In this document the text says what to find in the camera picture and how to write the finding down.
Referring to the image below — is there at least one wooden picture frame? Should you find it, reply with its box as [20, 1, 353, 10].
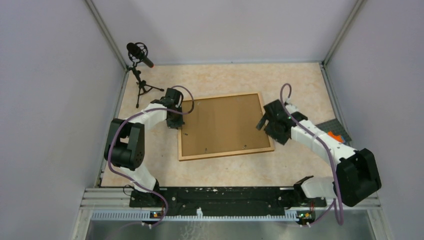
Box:
[177, 92, 275, 162]

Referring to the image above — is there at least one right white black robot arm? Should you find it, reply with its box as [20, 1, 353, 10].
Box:
[256, 99, 382, 207]

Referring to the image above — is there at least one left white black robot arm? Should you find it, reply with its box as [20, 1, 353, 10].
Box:
[104, 85, 185, 207]

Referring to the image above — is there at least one dark grey mat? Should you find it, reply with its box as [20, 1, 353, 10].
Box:
[316, 118, 352, 144]

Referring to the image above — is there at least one orange small object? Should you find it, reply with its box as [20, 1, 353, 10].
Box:
[327, 131, 345, 144]

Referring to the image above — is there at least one black microphone on tripod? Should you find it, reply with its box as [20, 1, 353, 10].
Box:
[126, 42, 165, 109]

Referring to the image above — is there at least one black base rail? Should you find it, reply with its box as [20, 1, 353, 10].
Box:
[129, 186, 327, 217]

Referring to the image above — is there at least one aluminium front rail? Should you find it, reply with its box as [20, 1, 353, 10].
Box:
[79, 187, 382, 222]

